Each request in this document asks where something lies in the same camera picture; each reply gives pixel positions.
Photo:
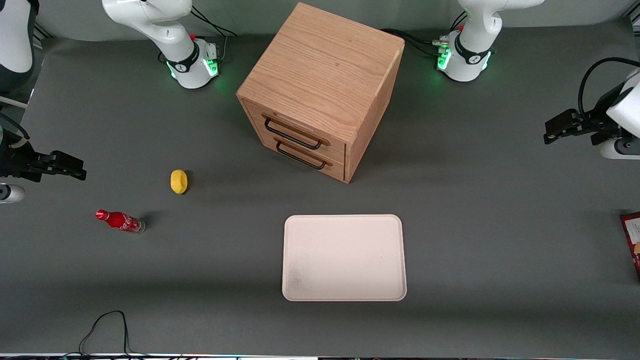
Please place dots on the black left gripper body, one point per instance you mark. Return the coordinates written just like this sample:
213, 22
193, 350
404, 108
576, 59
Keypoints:
596, 123

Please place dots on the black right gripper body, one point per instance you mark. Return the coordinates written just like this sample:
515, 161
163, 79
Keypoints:
15, 162

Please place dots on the red cookie box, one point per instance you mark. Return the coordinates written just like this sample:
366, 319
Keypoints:
633, 245

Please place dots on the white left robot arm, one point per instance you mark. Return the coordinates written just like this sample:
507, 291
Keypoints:
470, 60

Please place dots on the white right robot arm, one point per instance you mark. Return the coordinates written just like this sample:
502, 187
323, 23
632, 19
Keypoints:
170, 40

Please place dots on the white rectangular plastic tray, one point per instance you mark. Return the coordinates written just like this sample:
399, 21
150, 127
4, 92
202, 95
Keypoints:
344, 257

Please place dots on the red cola bottle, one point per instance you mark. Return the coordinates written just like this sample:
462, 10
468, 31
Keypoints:
120, 220

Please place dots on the yellow lemon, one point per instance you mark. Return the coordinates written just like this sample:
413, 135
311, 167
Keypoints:
179, 181

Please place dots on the dark grey table mat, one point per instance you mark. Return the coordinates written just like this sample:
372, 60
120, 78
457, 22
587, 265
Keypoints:
550, 300

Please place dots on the oak drawer front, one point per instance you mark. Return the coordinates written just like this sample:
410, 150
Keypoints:
335, 145
336, 169

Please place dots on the oak wooden drawer cabinet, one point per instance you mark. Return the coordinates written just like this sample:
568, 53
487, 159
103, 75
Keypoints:
320, 65

